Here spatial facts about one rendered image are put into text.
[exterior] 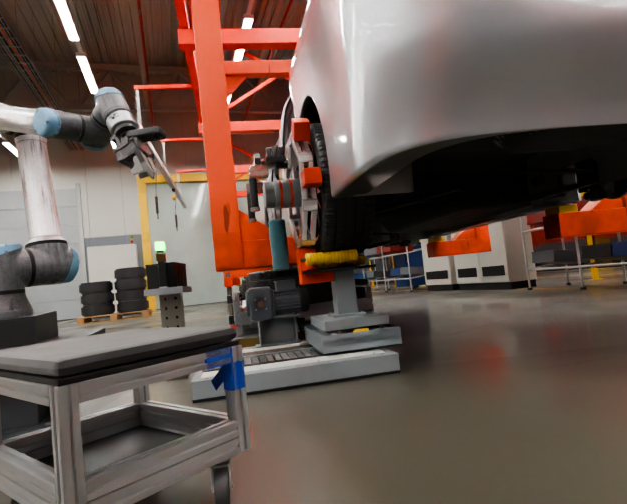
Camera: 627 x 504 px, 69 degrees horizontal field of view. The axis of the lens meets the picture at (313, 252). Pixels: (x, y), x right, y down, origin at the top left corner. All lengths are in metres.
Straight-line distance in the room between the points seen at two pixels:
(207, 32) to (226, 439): 2.49
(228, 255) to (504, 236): 4.77
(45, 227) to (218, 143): 1.11
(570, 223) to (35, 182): 3.04
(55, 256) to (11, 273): 0.17
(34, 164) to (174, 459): 1.55
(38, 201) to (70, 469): 1.47
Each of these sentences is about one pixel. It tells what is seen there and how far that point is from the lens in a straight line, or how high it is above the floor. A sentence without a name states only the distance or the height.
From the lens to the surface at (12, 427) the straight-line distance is 1.96.
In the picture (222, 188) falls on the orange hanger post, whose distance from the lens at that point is 2.69.
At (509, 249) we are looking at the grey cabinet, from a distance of 6.76.
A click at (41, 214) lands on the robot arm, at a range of 2.11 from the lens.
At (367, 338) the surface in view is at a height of 0.13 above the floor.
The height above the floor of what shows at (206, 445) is 0.14.
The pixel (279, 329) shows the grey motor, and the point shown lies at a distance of 2.61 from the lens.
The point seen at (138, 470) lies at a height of 0.14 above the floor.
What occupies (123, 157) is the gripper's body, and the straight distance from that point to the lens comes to 1.55.
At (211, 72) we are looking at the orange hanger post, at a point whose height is 1.68.
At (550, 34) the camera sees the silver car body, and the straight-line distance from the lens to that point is 1.58.
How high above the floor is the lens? 0.42
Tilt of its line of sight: 3 degrees up
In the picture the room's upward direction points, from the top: 6 degrees counter-clockwise
